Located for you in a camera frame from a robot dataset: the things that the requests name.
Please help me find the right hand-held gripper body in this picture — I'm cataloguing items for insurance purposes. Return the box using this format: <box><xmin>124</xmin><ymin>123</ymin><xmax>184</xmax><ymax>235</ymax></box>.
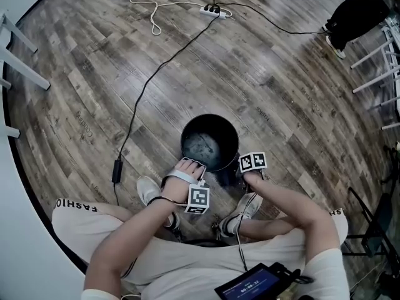
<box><xmin>239</xmin><ymin>151</ymin><xmax>269</xmax><ymax>193</ymax></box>

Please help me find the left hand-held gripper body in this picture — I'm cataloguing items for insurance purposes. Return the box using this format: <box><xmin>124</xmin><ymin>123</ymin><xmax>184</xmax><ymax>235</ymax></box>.
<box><xmin>160</xmin><ymin>156</ymin><xmax>211</xmax><ymax>214</ymax></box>

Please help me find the dark blue cloth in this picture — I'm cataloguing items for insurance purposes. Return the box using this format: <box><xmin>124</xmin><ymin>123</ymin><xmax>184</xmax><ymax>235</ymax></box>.
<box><xmin>218</xmin><ymin>167</ymin><xmax>246</xmax><ymax>189</ymax></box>

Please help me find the black round bucket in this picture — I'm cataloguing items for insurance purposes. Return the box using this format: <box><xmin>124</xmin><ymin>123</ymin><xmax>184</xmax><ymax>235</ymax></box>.
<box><xmin>180</xmin><ymin>113</ymin><xmax>240</xmax><ymax>172</ymax></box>

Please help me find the person's left forearm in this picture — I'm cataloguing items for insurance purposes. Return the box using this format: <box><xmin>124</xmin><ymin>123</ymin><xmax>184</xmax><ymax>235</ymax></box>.
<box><xmin>84</xmin><ymin>198</ymin><xmax>188</xmax><ymax>300</ymax></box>

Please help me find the person's right forearm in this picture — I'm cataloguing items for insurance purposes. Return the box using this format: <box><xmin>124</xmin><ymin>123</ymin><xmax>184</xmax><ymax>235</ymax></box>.
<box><xmin>243</xmin><ymin>171</ymin><xmax>341</xmax><ymax>249</ymax></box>

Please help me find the person's left hand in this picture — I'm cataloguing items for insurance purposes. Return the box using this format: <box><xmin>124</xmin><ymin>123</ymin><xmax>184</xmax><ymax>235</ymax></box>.
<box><xmin>161</xmin><ymin>159</ymin><xmax>207</xmax><ymax>206</ymax></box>

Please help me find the black stool with chrome base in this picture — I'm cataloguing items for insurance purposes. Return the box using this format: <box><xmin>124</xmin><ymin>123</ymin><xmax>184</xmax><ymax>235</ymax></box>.
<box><xmin>171</xmin><ymin>221</ymin><xmax>231</xmax><ymax>248</ymax></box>

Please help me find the person's right white sock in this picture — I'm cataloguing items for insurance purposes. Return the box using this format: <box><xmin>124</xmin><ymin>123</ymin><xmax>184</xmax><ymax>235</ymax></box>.
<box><xmin>218</xmin><ymin>216</ymin><xmax>238</xmax><ymax>239</ymax></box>

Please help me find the person's right white shoe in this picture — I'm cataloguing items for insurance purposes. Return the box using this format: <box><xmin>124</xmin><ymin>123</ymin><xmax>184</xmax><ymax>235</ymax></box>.
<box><xmin>229</xmin><ymin>192</ymin><xmax>264</xmax><ymax>223</ymax></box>

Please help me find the person's right leg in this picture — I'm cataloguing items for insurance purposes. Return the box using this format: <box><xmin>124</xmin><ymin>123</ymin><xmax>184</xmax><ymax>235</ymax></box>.
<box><xmin>237</xmin><ymin>217</ymin><xmax>296</xmax><ymax>240</ymax></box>

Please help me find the black power adapter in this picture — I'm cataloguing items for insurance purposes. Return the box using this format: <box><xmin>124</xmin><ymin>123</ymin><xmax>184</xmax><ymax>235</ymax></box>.
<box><xmin>112</xmin><ymin>159</ymin><xmax>124</xmax><ymax>184</ymax></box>

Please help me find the black screen device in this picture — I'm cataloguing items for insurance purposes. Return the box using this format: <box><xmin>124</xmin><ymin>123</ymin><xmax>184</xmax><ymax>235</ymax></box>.
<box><xmin>214</xmin><ymin>262</ymin><xmax>313</xmax><ymax>300</ymax></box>

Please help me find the person's white shirt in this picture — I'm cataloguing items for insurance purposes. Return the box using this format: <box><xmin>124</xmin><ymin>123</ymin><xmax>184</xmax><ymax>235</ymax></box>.
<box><xmin>84</xmin><ymin>236</ymin><xmax>351</xmax><ymax>300</ymax></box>

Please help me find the black stand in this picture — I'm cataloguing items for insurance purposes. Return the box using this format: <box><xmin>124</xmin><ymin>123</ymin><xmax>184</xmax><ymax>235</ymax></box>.
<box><xmin>379</xmin><ymin>144</ymin><xmax>400</xmax><ymax>196</ymax></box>

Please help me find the black folding chair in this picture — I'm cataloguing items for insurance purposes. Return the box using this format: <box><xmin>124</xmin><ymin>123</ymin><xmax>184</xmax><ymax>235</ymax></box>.
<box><xmin>342</xmin><ymin>186</ymin><xmax>400</xmax><ymax>278</ymax></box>

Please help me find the white table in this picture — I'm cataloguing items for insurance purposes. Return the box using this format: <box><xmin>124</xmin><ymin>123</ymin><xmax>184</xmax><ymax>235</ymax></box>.
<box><xmin>0</xmin><ymin>11</ymin><xmax>51</xmax><ymax>139</ymax></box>

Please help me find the left hand-held gripper cable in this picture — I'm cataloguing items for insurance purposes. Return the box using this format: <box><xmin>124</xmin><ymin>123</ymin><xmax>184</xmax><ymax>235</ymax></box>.
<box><xmin>146</xmin><ymin>196</ymin><xmax>188</xmax><ymax>206</ymax></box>

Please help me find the hand-held gripper cable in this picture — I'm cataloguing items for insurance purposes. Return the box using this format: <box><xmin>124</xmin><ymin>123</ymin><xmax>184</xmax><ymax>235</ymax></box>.
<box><xmin>236</xmin><ymin>192</ymin><xmax>259</xmax><ymax>272</ymax></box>
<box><xmin>146</xmin><ymin>196</ymin><xmax>188</xmax><ymax>206</ymax></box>

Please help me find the right hand-held gripper cable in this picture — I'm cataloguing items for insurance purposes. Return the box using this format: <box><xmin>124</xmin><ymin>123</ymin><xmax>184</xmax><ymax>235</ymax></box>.
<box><xmin>236</xmin><ymin>192</ymin><xmax>259</xmax><ymax>272</ymax></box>

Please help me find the white table frame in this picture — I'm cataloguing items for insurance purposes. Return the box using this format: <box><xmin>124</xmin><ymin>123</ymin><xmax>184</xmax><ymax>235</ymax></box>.
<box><xmin>349</xmin><ymin>23</ymin><xmax>400</xmax><ymax>131</ymax></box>

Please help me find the white power strip with cable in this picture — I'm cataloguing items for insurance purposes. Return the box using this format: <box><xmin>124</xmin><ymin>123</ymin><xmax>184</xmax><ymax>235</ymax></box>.
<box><xmin>107</xmin><ymin>0</ymin><xmax>234</xmax><ymax>36</ymax></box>

